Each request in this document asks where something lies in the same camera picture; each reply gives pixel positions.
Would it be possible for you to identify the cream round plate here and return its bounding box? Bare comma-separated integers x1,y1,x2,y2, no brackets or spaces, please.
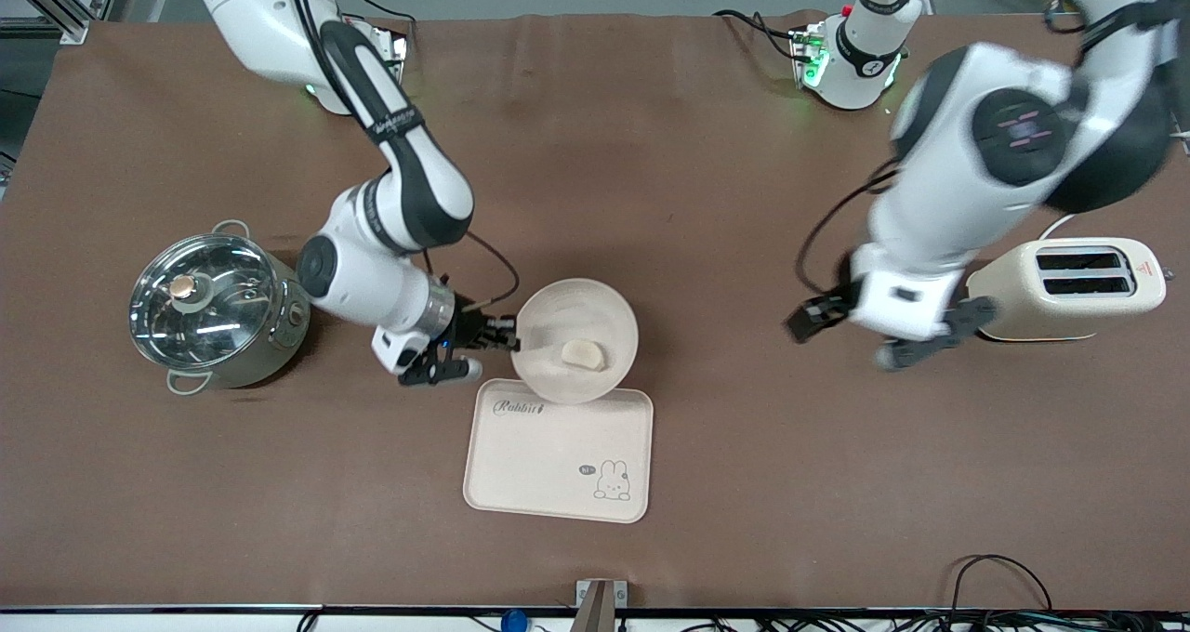
510,278,641,406

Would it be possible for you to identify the white half-moon bun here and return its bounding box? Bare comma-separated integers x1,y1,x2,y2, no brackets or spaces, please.
560,338,607,372

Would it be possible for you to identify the cream rabbit print tray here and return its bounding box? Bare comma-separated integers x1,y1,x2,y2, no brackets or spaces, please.
462,377,655,525

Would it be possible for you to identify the white two-slot toaster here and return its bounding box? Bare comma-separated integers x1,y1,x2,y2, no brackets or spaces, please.
966,236,1169,343

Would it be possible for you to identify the stainless steel pot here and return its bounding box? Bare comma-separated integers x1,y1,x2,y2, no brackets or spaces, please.
128,219,313,397

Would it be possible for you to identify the glass pot lid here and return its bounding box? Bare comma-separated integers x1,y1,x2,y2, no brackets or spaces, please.
128,233,281,372

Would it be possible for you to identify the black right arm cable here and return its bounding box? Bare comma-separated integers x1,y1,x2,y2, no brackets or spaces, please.
423,230,522,313

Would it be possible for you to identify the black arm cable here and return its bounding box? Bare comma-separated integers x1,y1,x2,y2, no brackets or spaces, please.
794,162,899,313
423,230,522,313

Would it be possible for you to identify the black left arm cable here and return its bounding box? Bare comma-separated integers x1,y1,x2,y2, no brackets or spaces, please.
794,162,899,313

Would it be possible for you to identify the metal table bracket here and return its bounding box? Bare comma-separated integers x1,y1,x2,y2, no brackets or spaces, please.
574,579,629,632

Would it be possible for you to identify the black floor cable bundle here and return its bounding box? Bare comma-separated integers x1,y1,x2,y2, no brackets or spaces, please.
946,553,1190,632

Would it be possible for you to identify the aluminium frame profile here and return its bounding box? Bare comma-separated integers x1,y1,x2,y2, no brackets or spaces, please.
0,0,127,44

